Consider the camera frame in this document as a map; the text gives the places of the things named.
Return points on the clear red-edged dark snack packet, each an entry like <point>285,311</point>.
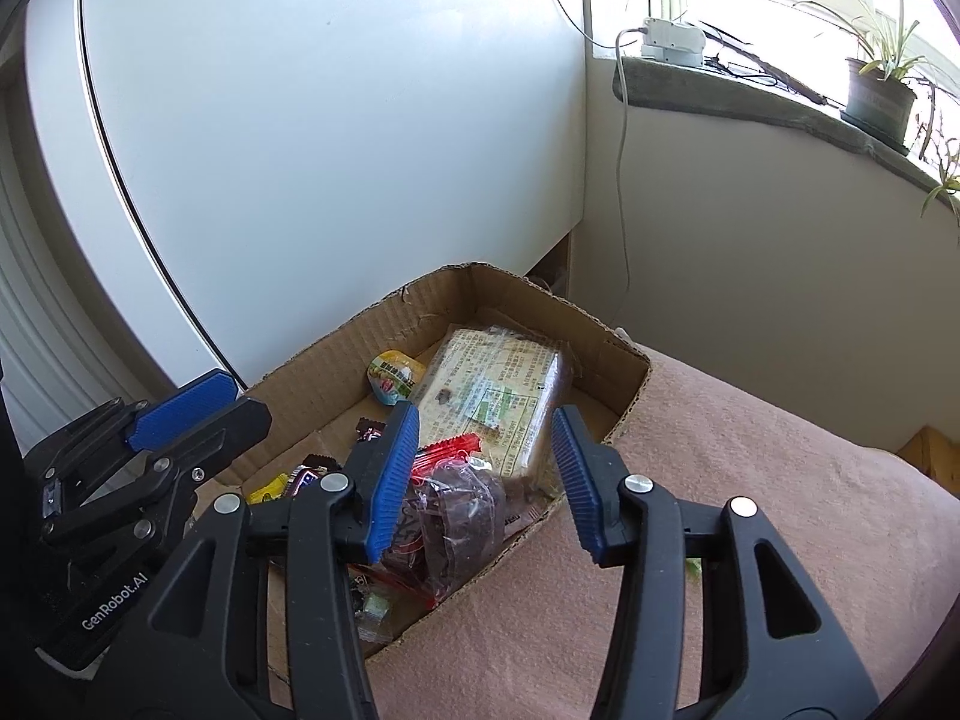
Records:
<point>450,510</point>

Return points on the green candy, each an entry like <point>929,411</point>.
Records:
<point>375,611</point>

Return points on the clear packet of sliced bread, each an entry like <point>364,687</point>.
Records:
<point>487,390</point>

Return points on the potted plant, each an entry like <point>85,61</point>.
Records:
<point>877,101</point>

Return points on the white wardrobe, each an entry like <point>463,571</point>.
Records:
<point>300,127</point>

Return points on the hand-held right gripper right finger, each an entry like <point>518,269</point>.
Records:
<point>574,472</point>

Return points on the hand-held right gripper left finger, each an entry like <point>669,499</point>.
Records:
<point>394,472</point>

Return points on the pink blanket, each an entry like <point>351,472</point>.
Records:
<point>787,465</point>

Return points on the white power adapter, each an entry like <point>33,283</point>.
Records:
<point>671,37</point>

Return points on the yellow lidded snack cup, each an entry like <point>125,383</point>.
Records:
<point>394,375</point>

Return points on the cardboard box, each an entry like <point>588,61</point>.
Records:
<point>337,360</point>

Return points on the yellow snack packet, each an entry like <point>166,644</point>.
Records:
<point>266,493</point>

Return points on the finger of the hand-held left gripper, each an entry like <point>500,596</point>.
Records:
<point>135,510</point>
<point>180,409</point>

